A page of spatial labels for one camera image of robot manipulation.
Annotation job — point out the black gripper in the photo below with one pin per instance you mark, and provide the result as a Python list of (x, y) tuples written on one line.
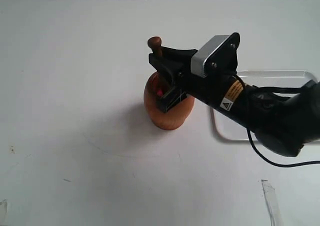
[(224, 92)]

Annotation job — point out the brown wooden pestle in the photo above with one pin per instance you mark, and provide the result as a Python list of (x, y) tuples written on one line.
[(155, 44)]

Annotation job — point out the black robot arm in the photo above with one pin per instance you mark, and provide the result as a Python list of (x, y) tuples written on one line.
[(283, 119)]

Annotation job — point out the red ball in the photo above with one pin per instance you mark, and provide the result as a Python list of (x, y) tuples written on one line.
[(159, 92)]

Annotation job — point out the wooden mortar cup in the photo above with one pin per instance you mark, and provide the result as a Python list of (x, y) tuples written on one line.
[(176, 116)]

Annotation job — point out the clear tape strip right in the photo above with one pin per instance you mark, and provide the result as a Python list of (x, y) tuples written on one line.
[(271, 202)]

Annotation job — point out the clear tape piece left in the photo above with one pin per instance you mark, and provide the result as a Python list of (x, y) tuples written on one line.
[(3, 207)]

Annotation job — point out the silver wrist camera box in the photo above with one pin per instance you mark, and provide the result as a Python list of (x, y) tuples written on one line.
[(217, 56)]

